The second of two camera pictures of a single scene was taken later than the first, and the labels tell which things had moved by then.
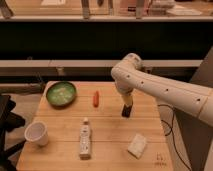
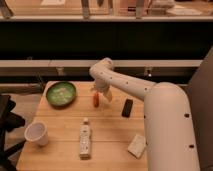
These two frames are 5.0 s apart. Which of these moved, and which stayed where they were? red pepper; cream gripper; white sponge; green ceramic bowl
Moved: cream gripper
Stayed: red pepper; white sponge; green ceramic bowl
